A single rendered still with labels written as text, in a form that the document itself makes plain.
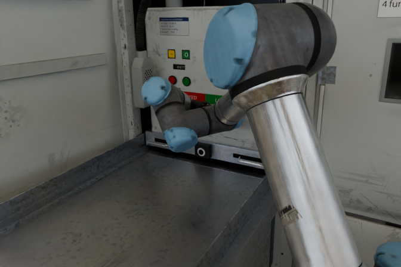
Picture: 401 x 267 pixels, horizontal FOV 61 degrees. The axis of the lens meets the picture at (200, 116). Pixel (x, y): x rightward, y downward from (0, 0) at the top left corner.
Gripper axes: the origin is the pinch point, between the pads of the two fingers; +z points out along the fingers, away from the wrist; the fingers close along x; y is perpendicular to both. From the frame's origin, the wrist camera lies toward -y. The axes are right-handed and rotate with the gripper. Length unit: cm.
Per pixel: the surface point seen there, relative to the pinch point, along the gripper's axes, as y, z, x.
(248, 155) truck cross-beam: 16.0, 9.4, -7.8
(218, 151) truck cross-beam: 4.7, 9.9, -8.3
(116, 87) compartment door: -37.6, -3.0, 6.6
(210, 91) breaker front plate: 0.7, 0.4, 10.6
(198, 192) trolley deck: 7.6, -5.4, -23.3
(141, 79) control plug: -20.8, -10.8, 8.8
